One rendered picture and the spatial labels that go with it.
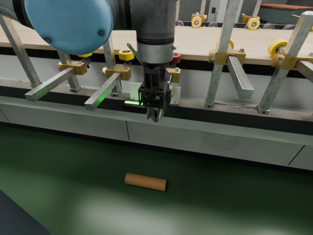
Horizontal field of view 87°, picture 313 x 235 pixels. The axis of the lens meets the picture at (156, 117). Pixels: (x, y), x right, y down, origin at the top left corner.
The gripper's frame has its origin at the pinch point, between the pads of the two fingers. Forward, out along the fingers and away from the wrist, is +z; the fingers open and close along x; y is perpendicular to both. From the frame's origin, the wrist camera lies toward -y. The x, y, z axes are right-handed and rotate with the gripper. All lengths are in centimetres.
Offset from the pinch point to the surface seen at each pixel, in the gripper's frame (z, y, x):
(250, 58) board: -9, -46, 37
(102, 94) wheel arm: -1.5, -7.7, -23.7
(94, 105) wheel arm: -0.7, -1.4, -23.6
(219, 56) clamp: -13.7, -27.8, 19.9
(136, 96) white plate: 9.6, -28.2, -17.0
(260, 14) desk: 15, -643, 206
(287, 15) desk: 10, -563, 255
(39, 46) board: -7, -45, -83
